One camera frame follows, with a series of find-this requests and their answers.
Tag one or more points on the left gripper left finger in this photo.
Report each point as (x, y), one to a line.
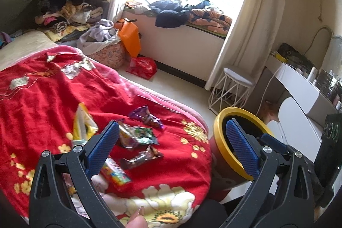
(98, 148)

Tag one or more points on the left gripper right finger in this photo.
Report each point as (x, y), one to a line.
(246, 147)

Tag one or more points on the red colourful candy tube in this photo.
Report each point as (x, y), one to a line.
(113, 173)

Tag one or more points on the yellow white snack bag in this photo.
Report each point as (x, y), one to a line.
(84, 127)

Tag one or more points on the yellow rimmed black trash bin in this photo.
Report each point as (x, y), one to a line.
(227, 171)

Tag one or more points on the person's left hand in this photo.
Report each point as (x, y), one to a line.
(137, 220)

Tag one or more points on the green dark snack wrapper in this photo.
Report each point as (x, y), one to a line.
(132, 137)

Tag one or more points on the brown snack wrapper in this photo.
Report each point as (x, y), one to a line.
(149, 154)

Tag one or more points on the purple snack wrapper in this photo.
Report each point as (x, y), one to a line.
(144, 115)

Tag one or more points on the red floral quilt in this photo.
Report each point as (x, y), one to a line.
(40, 95)

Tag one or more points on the white dressing table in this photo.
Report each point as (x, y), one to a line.
(313, 105)

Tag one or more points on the red plastic bag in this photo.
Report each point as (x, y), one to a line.
(143, 67)

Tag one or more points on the floral fabric basket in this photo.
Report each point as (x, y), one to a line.
(112, 55)

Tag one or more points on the cream window curtain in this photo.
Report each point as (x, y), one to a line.
(250, 39)

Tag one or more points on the dark green bag on table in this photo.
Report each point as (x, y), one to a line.
(294, 58)

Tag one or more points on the lilac garment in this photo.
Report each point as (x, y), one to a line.
(99, 36)

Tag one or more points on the orange plastic bag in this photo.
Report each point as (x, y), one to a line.
(129, 35)

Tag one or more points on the orange patterned blanket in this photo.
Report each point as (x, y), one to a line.
(212, 20)

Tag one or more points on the pile of clothes on bed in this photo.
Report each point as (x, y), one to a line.
(64, 20)

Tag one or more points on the dark blue jacket on sill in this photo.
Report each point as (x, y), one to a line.
(171, 14)

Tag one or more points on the white wire frame stool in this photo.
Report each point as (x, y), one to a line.
(232, 89)

